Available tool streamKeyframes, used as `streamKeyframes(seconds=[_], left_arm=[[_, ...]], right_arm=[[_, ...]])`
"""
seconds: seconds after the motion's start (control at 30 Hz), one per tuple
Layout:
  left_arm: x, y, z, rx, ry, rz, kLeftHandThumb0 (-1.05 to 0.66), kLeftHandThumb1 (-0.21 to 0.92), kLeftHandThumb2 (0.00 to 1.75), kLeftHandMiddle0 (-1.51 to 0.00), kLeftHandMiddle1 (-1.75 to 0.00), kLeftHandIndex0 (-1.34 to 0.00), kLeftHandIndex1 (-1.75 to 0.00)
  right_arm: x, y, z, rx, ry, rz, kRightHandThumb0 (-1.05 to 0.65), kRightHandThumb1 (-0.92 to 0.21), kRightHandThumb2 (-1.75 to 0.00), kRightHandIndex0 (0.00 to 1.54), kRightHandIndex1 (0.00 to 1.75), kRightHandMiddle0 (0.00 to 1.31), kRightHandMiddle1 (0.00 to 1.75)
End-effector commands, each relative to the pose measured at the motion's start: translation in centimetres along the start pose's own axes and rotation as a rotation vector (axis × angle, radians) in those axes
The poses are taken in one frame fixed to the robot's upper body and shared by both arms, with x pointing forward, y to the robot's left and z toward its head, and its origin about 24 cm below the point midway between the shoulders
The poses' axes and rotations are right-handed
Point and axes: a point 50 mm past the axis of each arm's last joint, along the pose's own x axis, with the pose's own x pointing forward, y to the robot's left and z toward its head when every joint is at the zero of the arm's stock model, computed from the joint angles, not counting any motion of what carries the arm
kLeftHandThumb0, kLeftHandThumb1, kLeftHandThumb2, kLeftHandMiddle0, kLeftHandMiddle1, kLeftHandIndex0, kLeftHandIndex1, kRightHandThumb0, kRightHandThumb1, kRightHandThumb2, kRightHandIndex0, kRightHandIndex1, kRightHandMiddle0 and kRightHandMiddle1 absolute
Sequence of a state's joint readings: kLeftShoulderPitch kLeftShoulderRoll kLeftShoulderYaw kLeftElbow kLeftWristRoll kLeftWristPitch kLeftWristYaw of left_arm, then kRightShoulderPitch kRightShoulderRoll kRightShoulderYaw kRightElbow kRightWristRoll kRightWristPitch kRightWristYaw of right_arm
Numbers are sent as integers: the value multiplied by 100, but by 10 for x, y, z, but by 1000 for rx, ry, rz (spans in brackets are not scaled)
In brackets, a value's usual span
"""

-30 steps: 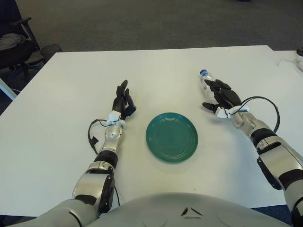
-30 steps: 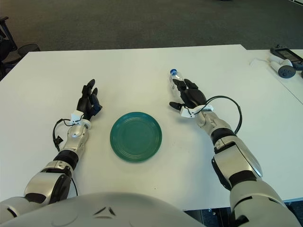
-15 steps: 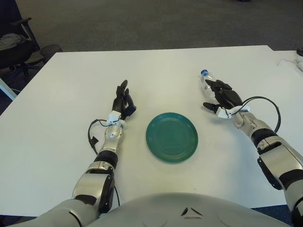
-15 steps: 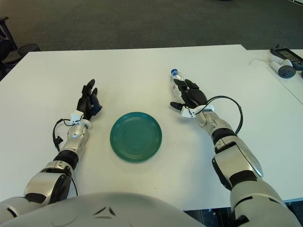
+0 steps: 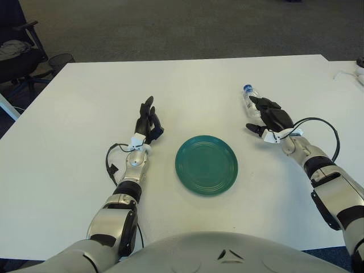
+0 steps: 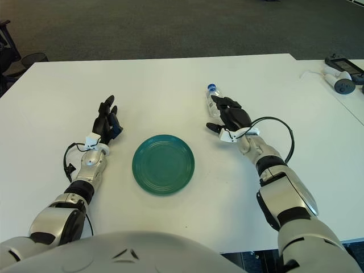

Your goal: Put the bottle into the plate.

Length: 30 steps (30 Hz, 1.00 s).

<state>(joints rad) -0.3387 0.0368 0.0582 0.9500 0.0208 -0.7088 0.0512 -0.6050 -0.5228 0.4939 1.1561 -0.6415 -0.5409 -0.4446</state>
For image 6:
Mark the black handheld screen device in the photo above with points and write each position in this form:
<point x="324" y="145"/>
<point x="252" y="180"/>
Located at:
<point x="342" y="65"/>

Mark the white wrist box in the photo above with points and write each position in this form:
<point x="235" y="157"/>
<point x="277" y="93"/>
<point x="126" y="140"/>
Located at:
<point x="93" y="139"/>
<point x="227" y="136"/>

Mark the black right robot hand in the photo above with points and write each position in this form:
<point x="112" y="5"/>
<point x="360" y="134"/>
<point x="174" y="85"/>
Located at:
<point x="236" y="116"/>

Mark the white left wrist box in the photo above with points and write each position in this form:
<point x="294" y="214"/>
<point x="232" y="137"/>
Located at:
<point x="93" y="139"/>

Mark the grey robot torso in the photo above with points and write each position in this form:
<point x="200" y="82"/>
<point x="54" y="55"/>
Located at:
<point x="85" y="256"/>

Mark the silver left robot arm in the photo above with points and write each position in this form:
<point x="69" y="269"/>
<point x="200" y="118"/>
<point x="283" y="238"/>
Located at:
<point x="89" y="162"/>

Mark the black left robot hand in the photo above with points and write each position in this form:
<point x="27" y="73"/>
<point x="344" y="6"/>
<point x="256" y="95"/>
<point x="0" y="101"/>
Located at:
<point x="103" y="125"/>

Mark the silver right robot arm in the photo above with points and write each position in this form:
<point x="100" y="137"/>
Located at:
<point x="284" y="193"/>

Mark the white VR controller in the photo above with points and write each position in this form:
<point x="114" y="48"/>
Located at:
<point x="344" y="86"/>

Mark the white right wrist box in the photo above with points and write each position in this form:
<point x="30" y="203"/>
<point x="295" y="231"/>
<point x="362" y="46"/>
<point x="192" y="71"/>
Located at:
<point x="227" y="136"/>

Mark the clear bottle with blue cap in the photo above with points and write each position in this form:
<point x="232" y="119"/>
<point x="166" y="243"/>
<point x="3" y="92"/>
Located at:
<point x="211" y="99"/>

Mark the black mesh wastebasket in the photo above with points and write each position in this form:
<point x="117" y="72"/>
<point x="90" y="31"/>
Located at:
<point x="32" y="59"/>

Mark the black office chair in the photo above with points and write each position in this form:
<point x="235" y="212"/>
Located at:
<point x="7" y="59"/>

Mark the green round plate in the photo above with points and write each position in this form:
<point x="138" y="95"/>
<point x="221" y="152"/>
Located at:
<point x="163" y="165"/>

